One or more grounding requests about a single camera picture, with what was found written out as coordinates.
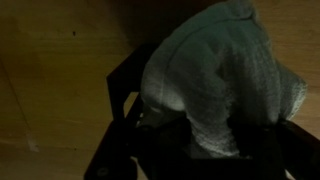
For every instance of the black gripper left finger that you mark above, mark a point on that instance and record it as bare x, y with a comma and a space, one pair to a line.
178, 136

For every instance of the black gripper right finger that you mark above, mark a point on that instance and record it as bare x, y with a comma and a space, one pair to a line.
250, 140

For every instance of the black perforated box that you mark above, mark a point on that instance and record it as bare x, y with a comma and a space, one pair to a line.
128, 76

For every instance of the grey-white cloth towel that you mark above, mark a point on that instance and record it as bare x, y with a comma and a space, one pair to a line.
216, 73

